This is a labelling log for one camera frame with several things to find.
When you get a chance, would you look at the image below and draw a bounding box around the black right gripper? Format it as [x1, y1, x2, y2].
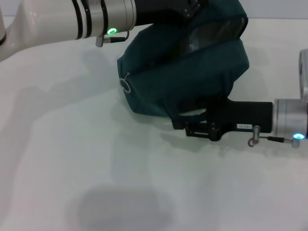
[184, 95, 274, 142]

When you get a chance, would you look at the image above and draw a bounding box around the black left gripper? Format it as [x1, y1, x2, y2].
[133, 0, 210, 26]

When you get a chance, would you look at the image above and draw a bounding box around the dark teal fabric lunch bag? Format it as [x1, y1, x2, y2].
[117, 0, 250, 129]

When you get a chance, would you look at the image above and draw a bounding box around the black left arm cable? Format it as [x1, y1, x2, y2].
[103, 30, 130, 44]

